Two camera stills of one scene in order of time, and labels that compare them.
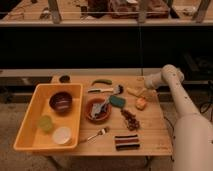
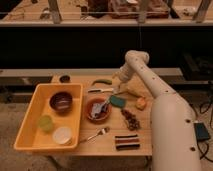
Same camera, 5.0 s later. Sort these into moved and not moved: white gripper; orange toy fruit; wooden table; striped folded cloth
Moved: white gripper
Not moved: wooden table; striped folded cloth; orange toy fruit
